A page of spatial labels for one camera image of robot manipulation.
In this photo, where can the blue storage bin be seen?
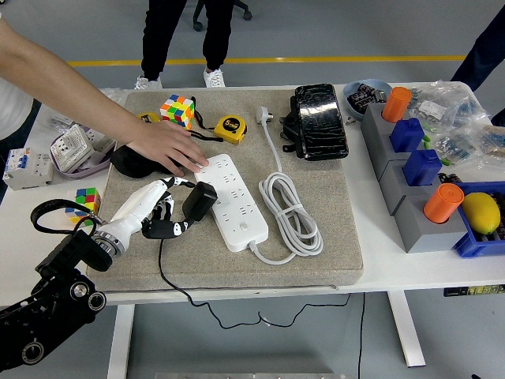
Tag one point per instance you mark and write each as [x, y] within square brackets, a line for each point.
[473, 246]

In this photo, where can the person's forearm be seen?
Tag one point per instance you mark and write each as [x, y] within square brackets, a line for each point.
[59, 83]

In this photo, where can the large colourful puzzle cube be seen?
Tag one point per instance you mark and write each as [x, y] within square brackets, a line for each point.
[177, 112]

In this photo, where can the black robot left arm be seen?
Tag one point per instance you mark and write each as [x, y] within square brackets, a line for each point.
[59, 256]

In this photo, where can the black capacitors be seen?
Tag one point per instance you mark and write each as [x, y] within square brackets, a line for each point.
[365, 96]

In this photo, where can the white socket cube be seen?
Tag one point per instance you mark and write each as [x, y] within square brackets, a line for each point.
[103, 144]
[71, 148]

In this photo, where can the orange cylinder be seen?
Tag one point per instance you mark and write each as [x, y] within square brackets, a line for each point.
[396, 104]
[444, 203]

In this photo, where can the black cracked glossy case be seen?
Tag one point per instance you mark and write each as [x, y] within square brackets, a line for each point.
[321, 122]

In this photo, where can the person in black trousers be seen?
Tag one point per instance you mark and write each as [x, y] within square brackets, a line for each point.
[158, 39]

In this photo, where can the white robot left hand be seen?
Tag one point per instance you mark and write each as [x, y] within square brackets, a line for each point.
[136, 205]

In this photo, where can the black fabric pouch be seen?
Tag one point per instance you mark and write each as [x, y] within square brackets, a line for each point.
[126, 163]

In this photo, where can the person in dark blue trousers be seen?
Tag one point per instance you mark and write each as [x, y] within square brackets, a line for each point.
[485, 47]

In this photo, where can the flat yellow tape measure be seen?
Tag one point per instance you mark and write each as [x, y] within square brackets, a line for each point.
[148, 117]

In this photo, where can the small colourful puzzle cube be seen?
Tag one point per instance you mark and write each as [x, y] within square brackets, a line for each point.
[84, 197]

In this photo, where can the white circuit breaker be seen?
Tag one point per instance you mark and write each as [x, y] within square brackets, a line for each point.
[31, 169]

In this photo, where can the clear bag of components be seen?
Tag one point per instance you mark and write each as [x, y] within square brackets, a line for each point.
[457, 146]
[493, 138]
[469, 106]

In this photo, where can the small metal clip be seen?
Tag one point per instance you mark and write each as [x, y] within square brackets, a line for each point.
[350, 120]

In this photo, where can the grey-brown fabric mat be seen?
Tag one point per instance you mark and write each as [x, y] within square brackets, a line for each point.
[236, 272]

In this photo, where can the table control panel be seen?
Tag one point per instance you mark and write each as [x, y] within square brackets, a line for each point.
[473, 291]

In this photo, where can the blue block peg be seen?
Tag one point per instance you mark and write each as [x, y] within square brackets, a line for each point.
[424, 167]
[407, 135]

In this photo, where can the clear bag of metal parts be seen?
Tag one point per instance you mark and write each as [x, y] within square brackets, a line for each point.
[114, 94]

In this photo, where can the grey peg holder block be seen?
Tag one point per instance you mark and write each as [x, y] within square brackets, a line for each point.
[392, 177]
[372, 130]
[418, 233]

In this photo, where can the small green clip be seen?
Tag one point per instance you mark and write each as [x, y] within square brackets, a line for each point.
[445, 161]
[426, 138]

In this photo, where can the dark electronic parts pile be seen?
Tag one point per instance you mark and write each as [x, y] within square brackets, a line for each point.
[450, 177]

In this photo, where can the blue bowl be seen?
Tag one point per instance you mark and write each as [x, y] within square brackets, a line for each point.
[353, 109]

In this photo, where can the white power strip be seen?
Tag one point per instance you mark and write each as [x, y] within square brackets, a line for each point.
[240, 213]

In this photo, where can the black plastic bracket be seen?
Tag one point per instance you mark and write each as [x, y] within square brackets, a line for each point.
[290, 126]

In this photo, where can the clear bag with white label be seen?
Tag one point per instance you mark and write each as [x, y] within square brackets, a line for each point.
[432, 107]

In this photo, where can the person's hand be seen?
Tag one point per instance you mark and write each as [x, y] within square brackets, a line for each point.
[165, 146]

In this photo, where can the white table leg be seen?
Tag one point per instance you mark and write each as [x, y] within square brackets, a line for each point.
[120, 339]
[406, 331]

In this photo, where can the yellow lemon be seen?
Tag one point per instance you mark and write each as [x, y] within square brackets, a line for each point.
[481, 212]

